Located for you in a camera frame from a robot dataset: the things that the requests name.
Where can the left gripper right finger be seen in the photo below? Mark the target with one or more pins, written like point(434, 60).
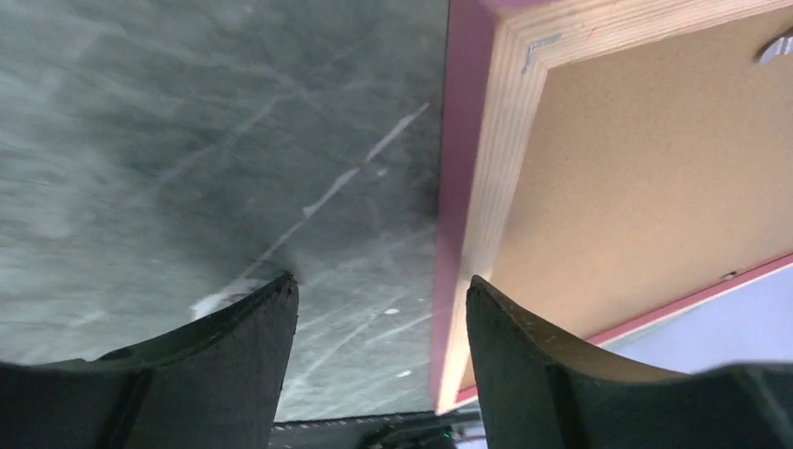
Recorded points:
point(540, 386)

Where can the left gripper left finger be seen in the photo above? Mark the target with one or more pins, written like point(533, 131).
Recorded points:
point(213, 383)

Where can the pink photo frame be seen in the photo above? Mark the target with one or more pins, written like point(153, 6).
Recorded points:
point(609, 164)

